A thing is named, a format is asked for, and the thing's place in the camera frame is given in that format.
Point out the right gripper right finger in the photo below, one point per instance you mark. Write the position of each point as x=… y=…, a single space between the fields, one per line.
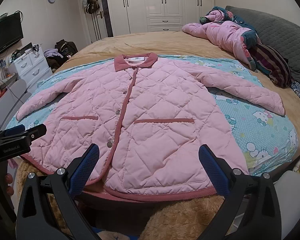
x=261 y=219

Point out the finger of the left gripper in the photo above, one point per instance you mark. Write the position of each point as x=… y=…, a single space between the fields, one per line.
x=29 y=135
x=12 y=131

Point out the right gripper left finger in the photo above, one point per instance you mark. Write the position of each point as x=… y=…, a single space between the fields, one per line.
x=35 y=218

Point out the pink quilted jacket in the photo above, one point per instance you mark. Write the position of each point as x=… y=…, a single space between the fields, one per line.
x=149 y=116

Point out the purple clothing pile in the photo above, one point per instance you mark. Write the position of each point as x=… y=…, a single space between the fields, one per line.
x=52 y=53

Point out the person left hand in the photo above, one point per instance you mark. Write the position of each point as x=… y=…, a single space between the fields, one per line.
x=9 y=181

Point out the grey low desk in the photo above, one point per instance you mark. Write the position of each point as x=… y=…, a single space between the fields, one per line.
x=11 y=101

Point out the white drawer cabinet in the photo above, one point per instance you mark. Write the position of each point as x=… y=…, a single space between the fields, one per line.
x=31 y=67

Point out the brown plush teddy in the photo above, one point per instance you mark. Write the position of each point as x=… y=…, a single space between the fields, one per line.
x=114 y=219

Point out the blue Hello Kitty sheet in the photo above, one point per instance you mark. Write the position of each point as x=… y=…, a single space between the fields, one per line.
x=266 y=139

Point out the black backpack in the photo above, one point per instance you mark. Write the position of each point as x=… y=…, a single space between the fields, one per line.
x=66 y=48

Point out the door with hanging bags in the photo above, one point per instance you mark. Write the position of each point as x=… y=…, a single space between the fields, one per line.
x=97 y=19

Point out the striped dark pillow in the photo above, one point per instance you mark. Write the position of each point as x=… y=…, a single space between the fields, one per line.
x=271 y=63

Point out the tan bed blanket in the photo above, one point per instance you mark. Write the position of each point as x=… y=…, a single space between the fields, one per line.
x=178 y=43

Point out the white wardrobe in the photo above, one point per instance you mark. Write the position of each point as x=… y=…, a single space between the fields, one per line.
x=140 y=16

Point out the pink crumpled comforter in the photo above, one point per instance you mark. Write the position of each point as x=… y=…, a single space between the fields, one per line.
x=227 y=31

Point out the black wall television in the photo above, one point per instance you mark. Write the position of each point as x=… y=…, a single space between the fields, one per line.
x=10 y=31

